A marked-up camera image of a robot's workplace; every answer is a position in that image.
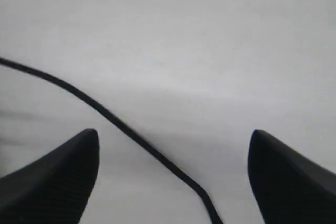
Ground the black cord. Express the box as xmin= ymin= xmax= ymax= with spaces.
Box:
xmin=0 ymin=57 xmax=224 ymax=224

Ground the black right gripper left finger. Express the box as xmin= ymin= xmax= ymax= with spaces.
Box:
xmin=1 ymin=129 xmax=99 ymax=223

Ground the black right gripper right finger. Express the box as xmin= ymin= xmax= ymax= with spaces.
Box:
xmin=247 ymin=130 xmax=335 ymax=223

